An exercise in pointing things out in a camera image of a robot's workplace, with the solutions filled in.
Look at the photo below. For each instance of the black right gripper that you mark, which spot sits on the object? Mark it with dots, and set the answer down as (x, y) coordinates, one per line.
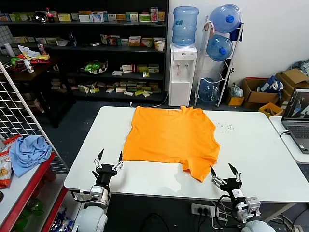
(230, 184)

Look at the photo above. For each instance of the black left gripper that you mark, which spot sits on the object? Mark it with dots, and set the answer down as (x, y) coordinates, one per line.
(105, 174)

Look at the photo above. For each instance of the orange t-shirt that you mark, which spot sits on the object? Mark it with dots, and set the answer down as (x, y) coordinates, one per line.
(169, 135)

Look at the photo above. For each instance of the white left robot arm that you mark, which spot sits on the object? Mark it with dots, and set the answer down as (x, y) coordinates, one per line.
(91, 221)

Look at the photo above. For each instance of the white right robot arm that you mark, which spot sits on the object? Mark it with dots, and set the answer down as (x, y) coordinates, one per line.
(257, 227)

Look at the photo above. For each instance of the large white table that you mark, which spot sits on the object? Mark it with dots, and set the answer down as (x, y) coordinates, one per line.
(241, 157)

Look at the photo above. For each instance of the scattered dark crumbs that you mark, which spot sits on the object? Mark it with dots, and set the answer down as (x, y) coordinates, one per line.
(225, 126)

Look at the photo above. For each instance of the white power strip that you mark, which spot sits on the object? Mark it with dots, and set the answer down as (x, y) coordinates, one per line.
(200, 209)

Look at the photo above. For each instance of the small yellow box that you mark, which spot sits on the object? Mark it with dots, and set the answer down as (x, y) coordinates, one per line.
(235, 101)

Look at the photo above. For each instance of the small white side table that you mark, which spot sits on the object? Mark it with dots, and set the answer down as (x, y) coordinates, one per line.
(275, 123)

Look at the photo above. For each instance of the yellow plastic bin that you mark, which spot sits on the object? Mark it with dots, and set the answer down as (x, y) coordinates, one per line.
(266, 107)

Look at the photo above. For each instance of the blue water jug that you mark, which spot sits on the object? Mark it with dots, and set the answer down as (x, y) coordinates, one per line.
(209, 91)
(218, 48)
(184, 26)
(223, 18)

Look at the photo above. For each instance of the clear plastic bag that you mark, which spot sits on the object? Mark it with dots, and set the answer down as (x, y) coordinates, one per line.
(236, 90)

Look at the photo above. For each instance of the black rounded object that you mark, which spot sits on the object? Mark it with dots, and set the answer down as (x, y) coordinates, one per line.
(154, 223)

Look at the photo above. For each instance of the open cardboard box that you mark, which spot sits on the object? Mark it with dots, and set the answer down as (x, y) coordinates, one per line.
(260, 97)

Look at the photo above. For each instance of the blue white packet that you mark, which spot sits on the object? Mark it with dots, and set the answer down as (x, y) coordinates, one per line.
(60, 220)

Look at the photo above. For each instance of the light blue crumpled cloth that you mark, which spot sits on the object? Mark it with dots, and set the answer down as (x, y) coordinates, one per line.
(29, 149)

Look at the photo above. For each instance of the white metal jug rack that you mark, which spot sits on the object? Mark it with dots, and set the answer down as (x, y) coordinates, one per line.
(223, 88)

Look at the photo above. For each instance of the flat white box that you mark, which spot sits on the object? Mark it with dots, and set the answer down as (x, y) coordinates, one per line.
(117, 73)

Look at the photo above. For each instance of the grey laptop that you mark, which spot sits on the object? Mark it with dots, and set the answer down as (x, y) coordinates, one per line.
(297, 130)

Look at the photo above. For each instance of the small green box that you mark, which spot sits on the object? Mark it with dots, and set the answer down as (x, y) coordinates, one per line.
(145, 74)

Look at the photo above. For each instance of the bowl with green bags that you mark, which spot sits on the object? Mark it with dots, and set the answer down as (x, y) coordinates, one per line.
(94, 67)

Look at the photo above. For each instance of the green plastic bottle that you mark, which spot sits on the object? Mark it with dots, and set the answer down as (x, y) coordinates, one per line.
(36, 209)

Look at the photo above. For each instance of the green yellow medicine box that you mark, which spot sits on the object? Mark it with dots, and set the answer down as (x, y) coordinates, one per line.
(142, 68)

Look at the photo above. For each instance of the white water dispenser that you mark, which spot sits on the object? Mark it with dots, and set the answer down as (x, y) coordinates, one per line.
(179, 84)

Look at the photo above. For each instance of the blue bag white rolls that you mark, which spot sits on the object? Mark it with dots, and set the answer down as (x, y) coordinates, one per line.
(268, 84)

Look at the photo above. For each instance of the black shelving unit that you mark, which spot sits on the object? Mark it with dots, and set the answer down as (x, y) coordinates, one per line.
(108, 49)

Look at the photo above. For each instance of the orange white snack bag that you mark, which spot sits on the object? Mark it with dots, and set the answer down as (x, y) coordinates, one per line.
(4, 171)

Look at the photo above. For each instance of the dark wooden table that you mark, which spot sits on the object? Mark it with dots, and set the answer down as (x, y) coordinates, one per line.
(36, 72)

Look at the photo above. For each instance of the yellow orange medicine box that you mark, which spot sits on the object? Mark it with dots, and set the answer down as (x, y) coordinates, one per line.
(134, 41)

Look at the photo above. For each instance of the closed cardboard box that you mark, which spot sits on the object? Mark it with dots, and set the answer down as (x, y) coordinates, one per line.
(294, 77)

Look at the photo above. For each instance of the white box red print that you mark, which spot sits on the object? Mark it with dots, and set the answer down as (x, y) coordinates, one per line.
(146, 42)

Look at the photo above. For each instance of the white paper cup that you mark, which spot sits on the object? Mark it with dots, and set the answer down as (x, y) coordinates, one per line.
(160, 46)

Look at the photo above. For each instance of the yellow snack packet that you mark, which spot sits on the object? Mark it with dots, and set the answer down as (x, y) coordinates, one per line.
(42, 57)

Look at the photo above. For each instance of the dark blue bottle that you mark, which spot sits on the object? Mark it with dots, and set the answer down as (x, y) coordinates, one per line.
(72, 39)

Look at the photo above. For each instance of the open white box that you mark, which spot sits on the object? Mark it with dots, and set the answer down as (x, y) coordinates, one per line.
(61, 42)

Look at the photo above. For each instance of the purple drink bottle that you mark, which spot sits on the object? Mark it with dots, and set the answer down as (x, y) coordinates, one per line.
(41, 47)

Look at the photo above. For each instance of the blue denim cloth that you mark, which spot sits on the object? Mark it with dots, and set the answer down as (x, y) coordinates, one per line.
(301, 65)

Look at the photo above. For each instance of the dark blue rag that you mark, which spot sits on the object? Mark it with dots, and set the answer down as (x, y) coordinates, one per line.
(235, 33)

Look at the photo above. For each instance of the white blue medicine box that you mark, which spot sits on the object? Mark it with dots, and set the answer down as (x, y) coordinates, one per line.
(96, 18)

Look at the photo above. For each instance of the beige rag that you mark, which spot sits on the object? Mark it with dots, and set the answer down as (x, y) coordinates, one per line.
(210, 29)

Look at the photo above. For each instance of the white thermos bottle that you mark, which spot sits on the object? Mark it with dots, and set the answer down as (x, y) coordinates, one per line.
(9, 50)

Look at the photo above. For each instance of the tall pink box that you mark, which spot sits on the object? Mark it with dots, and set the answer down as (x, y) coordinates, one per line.
(154, 14)

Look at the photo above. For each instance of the cola bottle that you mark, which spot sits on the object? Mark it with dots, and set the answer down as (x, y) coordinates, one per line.
(50, 16)

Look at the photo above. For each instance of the shiny dark round bowl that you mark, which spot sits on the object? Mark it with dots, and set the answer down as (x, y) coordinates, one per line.
(40, 17)

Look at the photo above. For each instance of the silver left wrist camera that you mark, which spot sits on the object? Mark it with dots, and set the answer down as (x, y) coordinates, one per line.
(99, 192)

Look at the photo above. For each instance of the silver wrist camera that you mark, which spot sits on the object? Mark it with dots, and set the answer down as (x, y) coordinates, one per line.
(249, 209)
(99, 192)

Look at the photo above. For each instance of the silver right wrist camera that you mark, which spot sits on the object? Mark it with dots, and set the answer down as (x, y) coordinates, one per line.
(249, 209)

